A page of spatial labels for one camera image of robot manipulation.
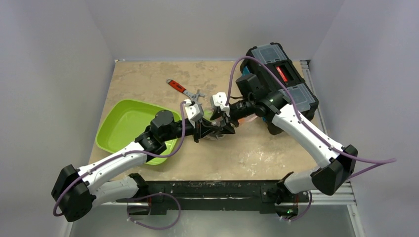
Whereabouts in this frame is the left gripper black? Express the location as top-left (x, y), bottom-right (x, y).
top-left (162, 116), bottom-right (217, 143)

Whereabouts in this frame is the clear zip top bag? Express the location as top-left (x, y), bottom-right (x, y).
top-left (204, 110), bottom-right (257, 133)

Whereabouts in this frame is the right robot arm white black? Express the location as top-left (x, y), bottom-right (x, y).
top-left (210, 74), bottom-right (358, 201)

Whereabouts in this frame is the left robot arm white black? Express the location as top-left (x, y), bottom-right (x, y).
top-left (51, 106), bottom-right (233, 222)

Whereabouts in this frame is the black plastic toolbox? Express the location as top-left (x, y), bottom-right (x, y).
top-left (236, 42), bottom-right (319, 135)

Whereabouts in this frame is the green plastic tray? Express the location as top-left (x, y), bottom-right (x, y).
top-left (95, 99), bottom-right (167, 154)

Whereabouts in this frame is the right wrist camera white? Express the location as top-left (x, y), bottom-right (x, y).
top-left (210, 92), bottom-right (227, 110)

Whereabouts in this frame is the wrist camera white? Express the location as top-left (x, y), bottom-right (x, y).
top-left (184, 99), bottom-right (204, 123)
top-left (210, 92), bottom-right (227, 110)

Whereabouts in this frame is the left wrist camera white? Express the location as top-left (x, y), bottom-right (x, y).
top-left (184, 99), bottom-right (204, 123)

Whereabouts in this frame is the red handled adjustable wrench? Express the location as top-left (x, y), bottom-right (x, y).
top-left (166, 79), bottom-right (206, 101)

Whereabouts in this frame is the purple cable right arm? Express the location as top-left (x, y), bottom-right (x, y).
top-left (226, 55), bottom-right (397, 181)

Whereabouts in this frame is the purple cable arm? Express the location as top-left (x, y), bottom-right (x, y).
top-left (226, 55), bottom-right (397, 181)
top-left (52, 100), bottom-right (197, 218)

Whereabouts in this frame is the purple cable at base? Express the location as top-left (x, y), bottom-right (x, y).
top-left (126, 193), bottom-right (181, 231)

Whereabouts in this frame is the black mounting base rail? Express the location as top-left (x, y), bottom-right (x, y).
top-left (118, 180), bottom-right (310, 217)

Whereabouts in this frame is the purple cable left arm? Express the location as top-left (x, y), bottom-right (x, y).
top-left (52, 100), bottom-right (197, 218)

